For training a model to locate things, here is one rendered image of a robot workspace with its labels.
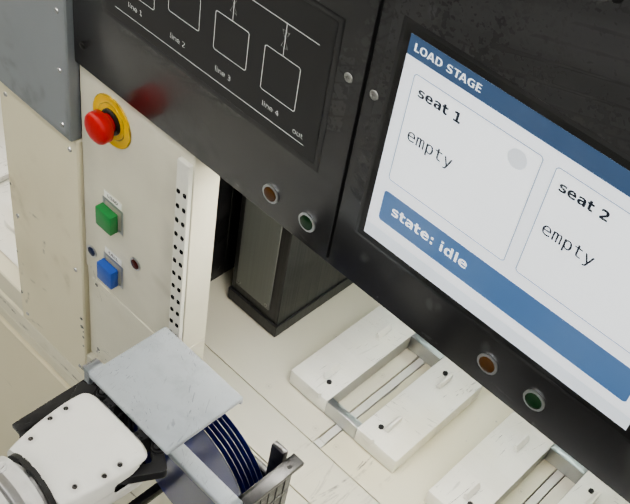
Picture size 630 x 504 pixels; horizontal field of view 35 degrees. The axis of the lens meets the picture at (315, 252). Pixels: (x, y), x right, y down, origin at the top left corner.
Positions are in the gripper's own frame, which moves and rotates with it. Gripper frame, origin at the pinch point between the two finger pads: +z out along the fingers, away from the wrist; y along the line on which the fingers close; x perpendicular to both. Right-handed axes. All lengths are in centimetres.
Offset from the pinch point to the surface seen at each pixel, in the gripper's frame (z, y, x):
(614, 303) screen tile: 15.0, 31.6, 32.5
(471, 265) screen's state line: 15.0, 19.9, 26.8
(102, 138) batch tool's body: 13.1, -26.4, 10.0
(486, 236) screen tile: 15.0, 20.3, 30.5
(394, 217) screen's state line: 15.0, 11.7, 25.9
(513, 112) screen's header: 15.0, 19.0, 42.0
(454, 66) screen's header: 15.0, 13.3, 42.7
